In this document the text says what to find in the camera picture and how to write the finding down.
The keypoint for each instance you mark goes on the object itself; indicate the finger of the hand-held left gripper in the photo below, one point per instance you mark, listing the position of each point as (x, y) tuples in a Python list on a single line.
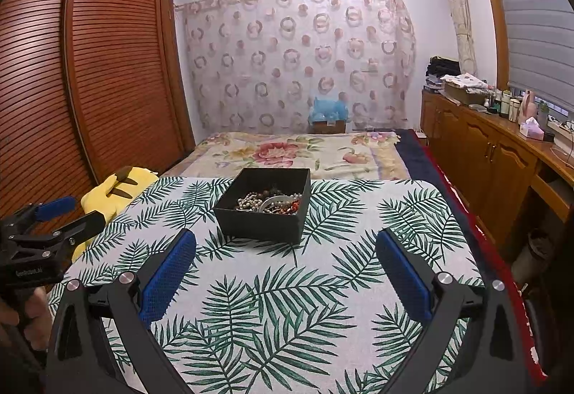
[(56, 206), (85, 226)]

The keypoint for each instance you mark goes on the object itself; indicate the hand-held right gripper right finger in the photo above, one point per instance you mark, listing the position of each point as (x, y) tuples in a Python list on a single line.
[(406, 277)]

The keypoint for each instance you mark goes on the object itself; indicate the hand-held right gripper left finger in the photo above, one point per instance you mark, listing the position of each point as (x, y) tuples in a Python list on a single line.
[(168, 282)]

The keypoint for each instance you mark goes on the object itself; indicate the black square box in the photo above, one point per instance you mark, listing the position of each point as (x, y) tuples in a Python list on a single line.
[(260, 226)]

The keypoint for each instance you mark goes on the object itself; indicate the pale green bangle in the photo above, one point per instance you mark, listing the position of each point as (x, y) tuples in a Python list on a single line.
[(274, 198)]

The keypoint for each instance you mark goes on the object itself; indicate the person's left hand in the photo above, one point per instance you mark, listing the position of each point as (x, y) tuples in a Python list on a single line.
[(40, 322)]

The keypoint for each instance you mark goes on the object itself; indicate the yellow plush toy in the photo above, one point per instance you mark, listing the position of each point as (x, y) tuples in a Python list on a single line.
[(103, 197)]

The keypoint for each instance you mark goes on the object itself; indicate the dark blue bed sheet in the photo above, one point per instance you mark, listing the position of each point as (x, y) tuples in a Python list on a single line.
[(421, 165)]

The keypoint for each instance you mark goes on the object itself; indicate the green leaf print cloth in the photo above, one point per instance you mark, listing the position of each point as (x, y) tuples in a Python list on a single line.
[(287, 309)]

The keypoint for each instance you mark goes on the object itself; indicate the long wooden cabinet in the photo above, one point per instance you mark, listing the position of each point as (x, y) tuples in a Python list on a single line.
[(475, 152)]

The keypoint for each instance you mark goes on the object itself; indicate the brown slatted wooden wardrobe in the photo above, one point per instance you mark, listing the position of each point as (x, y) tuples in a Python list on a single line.
[(89, 62)]

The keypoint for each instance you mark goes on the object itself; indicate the small cardboard box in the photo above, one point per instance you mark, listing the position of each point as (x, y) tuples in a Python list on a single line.
[(329, 127)]

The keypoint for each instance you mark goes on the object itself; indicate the floral blanket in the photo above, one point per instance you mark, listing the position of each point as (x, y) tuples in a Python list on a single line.
[(278, 152)]

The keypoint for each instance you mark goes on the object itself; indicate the blue plastic bag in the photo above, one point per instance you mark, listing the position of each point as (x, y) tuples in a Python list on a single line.
[(329, 107)]

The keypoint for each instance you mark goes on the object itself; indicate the pink tissue box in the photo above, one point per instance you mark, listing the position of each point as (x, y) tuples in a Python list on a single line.
[(531, 129)]

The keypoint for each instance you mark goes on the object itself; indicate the cardboard box with floral cloth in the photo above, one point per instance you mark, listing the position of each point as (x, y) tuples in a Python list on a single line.
[(466, 89)]

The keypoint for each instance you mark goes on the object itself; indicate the row of cosmetic bottles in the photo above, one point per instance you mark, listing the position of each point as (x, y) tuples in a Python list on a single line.
[(504, 105)]

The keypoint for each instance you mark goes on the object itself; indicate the stack of folded clothes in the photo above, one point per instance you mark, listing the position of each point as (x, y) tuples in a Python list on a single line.
[(441, 71)]

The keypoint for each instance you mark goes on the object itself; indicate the pink figurine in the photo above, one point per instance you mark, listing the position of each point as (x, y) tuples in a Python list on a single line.
[(528, 107)]

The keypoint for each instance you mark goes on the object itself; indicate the white power strip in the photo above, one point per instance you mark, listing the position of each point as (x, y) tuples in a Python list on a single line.
[(560, 123)]

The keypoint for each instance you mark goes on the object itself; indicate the sheer circle pattern curtain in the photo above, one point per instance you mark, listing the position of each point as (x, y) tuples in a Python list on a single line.
[(291, 62)]

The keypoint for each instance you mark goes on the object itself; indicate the tied cream curtain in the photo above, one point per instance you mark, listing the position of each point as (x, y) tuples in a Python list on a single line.
[(457, 8)]

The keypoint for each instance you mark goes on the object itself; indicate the grey window blind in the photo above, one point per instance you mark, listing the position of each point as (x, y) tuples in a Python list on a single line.
[(538, 26)]

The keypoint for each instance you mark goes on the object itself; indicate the wooden window frame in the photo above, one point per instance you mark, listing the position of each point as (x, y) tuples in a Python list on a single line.
[(489, 4)]

